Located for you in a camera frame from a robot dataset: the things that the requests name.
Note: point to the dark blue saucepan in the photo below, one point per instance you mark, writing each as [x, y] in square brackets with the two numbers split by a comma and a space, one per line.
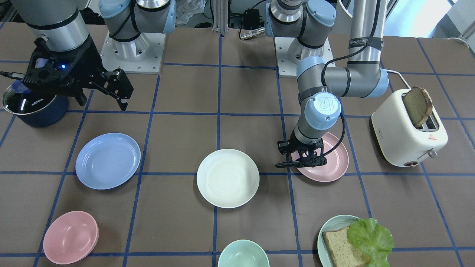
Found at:
[47, 116]

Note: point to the blue plate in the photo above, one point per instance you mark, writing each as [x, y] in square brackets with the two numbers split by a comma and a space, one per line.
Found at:
[108, 161]

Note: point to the green lettuce leaf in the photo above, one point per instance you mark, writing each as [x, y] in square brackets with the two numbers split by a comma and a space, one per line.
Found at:
[373, 239]

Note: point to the pink plate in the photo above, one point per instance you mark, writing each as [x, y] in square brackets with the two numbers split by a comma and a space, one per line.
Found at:
[337, 161]

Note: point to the green plate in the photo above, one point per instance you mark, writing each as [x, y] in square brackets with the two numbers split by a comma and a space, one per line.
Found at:
[332, 224]

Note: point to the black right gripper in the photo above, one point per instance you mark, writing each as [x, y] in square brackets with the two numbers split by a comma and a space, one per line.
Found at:
[86, 61]

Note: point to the aluminium frame post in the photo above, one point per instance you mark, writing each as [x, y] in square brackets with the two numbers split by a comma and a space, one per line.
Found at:
[220, 16]

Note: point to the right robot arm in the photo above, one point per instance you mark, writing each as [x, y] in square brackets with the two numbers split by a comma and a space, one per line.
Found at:
[61, 23]

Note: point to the pink bowl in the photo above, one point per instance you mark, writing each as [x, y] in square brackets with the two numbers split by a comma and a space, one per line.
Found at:
[70, 238]

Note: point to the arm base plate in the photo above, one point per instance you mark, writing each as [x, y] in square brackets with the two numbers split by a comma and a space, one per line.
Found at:
[141, 56]
[287, 62]

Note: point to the white plate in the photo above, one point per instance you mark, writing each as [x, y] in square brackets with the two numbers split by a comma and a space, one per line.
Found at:
[228, 178]

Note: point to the white toaster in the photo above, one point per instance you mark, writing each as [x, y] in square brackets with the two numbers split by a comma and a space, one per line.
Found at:
[400, 142]

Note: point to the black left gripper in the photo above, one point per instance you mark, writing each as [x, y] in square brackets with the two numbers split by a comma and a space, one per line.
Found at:
[301, 142]

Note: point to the bread slice on plate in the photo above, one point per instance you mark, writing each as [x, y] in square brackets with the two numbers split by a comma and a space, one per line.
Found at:
[342, 252]

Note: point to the glass pot lid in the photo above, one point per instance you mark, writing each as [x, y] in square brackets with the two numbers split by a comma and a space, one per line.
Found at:
[20, 100]

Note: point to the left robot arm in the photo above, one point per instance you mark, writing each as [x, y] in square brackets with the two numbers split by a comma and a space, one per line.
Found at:
[320, 85]

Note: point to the green bowl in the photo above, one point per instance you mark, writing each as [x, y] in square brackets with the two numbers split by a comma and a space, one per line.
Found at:
[243, 253]

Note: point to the toast slice in toaster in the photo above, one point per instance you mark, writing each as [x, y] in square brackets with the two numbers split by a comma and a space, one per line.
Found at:
[419, 106]

